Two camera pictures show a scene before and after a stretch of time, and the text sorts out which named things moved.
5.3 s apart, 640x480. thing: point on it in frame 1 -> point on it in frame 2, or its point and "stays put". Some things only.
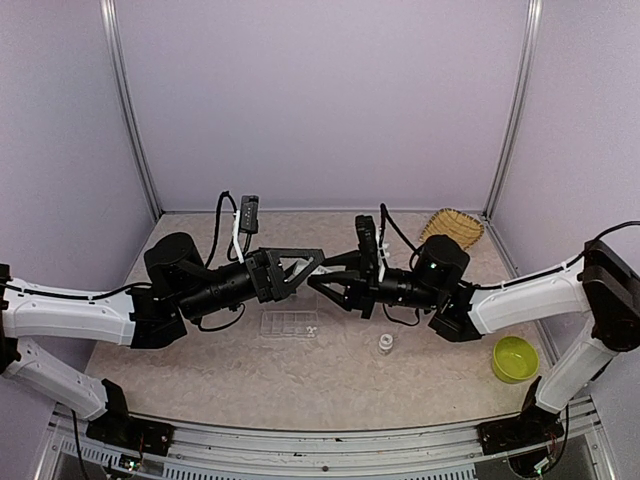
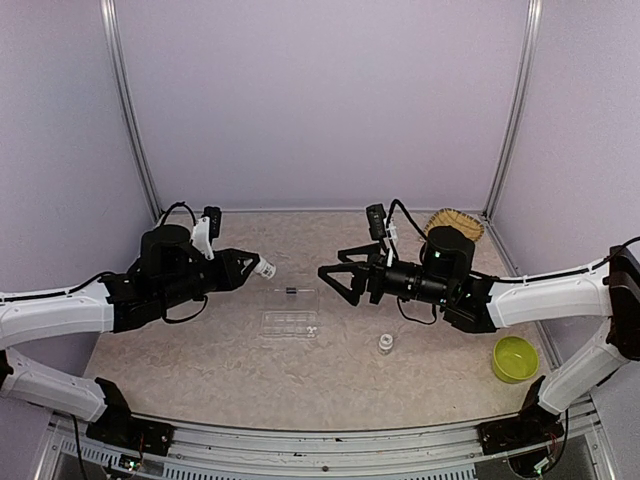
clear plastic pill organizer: (295, 316) stays put
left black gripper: (277, 287) -> (229, 275)
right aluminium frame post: (532, 40) stays put
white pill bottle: (385, 345) stays put
